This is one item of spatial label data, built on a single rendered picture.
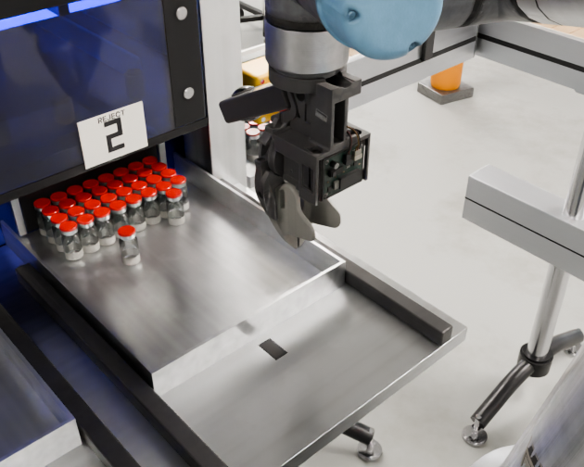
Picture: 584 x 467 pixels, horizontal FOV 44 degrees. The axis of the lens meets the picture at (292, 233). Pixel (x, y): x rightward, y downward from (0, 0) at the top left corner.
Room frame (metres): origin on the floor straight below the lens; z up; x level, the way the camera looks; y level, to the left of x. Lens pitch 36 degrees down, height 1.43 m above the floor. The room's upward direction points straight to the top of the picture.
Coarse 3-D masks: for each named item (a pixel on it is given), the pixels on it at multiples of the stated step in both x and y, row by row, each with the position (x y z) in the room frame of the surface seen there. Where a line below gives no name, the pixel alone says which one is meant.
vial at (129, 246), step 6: (120, 240) 0.70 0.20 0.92; (126, 240) 0.69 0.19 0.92; (132, 240) 0.70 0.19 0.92; (120, 246) 0.69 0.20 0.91; (126, 246) 0.69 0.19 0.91; (132, 246) 0.69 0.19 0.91; (138, 246) 0.70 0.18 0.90; (126, 252) 0.69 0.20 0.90; (132, 252) 0.69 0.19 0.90; (138, 252) 0.70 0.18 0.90; (126, 258) 0.69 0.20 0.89; (132, 258) 0.69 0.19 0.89; (138, 258) 0.70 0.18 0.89; (126, 264) 0.69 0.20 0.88; (132, 264) 0.69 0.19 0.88
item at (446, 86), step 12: (444, 72) 3.00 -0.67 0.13; (456, 72) 3.00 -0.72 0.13; (420, 84) 3.08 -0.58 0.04; (432, 84) 3.04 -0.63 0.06; (444, 84) 3.00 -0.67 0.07; (456, 84) 3.01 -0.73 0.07; (468, 84) 3.06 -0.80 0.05; (432, 96) 3.00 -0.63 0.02; (444, 96) 2.96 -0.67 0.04; (456, 96) 2.99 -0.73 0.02; (468, 96) 3.02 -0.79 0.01
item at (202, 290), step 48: (192, 192) 0.86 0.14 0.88; (144, 240) 0.74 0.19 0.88; (192, 240) 0.74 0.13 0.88; (240, 240) 0.74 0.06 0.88; (96, 288) 0.65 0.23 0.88; (144, 288) 0.65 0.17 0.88; (192, 288) 0.65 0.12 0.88; (240, 288) 0.65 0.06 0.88; (288, 288) 0.65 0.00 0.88; (336, 288) 0.65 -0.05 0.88; (144, 336) 0.57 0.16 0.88; (192, 336) 0.57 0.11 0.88; (240, 336) 0.55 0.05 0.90
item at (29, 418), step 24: (0, 336) 0.54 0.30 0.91; (0, 360) 0.53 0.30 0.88; (24, 360) 0.50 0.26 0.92; (0, 384) 0.50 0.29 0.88; (24, 384) 0.50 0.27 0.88; (0, 408) 0.47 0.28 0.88; (24, 408) 0.47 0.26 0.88; (48, 408) 0.47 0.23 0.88; (0, 432) 0.44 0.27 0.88; (24, 432) 0.44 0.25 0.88; (48, 432) 0.42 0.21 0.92; (72, 432) 0.43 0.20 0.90; (0, 456) 0.42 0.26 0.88; (24, 456) 0.40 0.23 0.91; (48, 456) 0.41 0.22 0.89
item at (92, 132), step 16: (112, 112) 0.76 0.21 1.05; (128, 112) 0.78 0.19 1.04; (80, 128) 0.74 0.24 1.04; (96, 128) 0.75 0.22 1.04; (112, 128) 0.76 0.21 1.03; (128, 128) 0.78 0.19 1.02; (144, 128) 0.79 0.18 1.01; (96, 144) 0.75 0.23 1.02; (112, 144) 0.76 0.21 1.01; (128, 144) 0.77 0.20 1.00; (144, 144) 0.79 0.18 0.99; (96, 160) 0.75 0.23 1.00
